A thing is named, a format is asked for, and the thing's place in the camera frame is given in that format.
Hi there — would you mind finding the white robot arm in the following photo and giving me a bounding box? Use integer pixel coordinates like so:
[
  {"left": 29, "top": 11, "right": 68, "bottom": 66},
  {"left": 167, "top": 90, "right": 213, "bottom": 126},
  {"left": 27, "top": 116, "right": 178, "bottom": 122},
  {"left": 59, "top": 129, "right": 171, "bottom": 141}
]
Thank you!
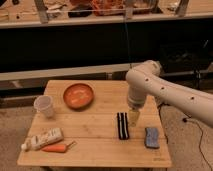
[{"left": 126, "top": 60, "right": 213, "bottom": 128}]

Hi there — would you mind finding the blue sponge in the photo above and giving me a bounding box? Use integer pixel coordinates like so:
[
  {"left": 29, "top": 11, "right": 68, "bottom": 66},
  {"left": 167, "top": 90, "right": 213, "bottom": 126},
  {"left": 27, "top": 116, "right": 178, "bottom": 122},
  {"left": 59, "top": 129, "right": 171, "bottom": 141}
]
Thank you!
[{"left": 145, "top": 127, "right": 159, "bottom": 149}]

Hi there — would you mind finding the wooden table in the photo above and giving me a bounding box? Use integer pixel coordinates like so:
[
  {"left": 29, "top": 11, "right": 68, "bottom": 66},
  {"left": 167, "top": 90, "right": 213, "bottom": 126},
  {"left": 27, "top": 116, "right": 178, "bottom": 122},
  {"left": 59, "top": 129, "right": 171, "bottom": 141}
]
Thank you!
[{"left": 17, "top": 80, "right": 172, "bottom": 168}]

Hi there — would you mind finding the orange bowl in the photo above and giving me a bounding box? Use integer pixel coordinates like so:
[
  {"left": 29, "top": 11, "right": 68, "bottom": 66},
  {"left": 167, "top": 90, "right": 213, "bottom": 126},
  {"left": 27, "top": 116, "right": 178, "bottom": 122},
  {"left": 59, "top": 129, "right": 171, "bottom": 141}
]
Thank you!
[{"left": 63, "top": 83, "right": 94, "bottom": 110}]

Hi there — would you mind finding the toy carrot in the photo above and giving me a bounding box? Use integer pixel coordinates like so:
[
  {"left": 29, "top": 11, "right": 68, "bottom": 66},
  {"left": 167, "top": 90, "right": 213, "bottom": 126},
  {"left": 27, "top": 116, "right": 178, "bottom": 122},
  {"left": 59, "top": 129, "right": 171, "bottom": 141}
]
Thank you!
[{"left": 42, "top": 141, "right": 76, "bottom": 153}]

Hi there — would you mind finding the white tube with cap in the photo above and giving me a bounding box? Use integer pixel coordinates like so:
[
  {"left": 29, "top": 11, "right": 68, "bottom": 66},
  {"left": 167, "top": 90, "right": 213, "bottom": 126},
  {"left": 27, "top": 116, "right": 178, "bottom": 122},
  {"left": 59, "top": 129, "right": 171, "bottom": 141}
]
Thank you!
[{"left": 21, "top": 128, "right": 64, "bottom": 151}]

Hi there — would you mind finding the clear plastic cup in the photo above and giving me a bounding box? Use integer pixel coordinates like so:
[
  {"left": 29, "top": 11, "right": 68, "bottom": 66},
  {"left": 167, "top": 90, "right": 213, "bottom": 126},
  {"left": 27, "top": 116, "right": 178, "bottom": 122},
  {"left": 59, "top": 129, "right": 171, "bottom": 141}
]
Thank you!
[{"left": 34, "top": 95, "right": 54, "bottom": 118}]

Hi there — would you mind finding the orange object on shelf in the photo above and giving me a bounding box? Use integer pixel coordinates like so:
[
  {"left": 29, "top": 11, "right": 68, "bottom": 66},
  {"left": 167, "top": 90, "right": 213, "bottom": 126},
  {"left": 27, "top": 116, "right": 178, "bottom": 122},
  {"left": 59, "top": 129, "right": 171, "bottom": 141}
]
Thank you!
[{"left": 91, "top": 0, "right": 123, "bottom": 16}]

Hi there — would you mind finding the black object on shelf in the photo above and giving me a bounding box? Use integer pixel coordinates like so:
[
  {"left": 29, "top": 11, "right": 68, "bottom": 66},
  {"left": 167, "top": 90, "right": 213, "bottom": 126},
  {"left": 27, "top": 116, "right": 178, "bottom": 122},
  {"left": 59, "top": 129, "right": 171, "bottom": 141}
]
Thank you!
[{"left": 68, "top": 4, "right": 92, "bottom": 18}]

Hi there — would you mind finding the black cable on floor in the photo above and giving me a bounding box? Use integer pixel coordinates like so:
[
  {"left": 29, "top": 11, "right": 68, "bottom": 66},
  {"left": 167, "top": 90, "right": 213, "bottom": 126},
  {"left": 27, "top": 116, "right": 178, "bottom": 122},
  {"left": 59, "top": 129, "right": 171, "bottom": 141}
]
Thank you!
[{"left": 181, "top": 113, "right": 213, "bottom": 169}]

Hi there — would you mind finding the thin vertical cable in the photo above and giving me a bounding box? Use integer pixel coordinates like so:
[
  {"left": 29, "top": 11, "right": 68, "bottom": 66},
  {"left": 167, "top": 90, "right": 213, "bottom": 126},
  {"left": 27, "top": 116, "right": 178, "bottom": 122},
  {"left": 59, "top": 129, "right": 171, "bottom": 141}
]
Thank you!
[{"left": 123, "top": 16, "right": 134, "bottom": 68}]

